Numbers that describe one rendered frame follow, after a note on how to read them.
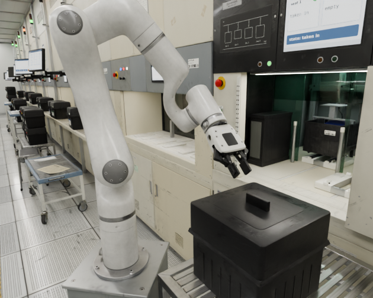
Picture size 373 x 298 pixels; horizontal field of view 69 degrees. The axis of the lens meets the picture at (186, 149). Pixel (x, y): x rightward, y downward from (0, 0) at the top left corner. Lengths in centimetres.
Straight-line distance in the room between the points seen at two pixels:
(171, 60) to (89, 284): 73
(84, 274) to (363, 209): 93
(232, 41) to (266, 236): 96
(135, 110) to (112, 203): 191
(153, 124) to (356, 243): 215
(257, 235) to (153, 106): 226
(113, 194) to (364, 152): 79
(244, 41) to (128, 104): 160
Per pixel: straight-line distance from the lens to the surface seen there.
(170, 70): 84
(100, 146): 79
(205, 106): 88
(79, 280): 101
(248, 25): 133
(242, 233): 69
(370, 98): 98
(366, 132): 99
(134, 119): 272
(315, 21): 114
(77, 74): 80
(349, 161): 182
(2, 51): 1434
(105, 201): 89
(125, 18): 83
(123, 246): 94
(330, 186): 137
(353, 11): 108
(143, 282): 95
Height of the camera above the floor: 137
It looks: 15 degrees down
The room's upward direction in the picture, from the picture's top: 1 degrees counter-clockwise
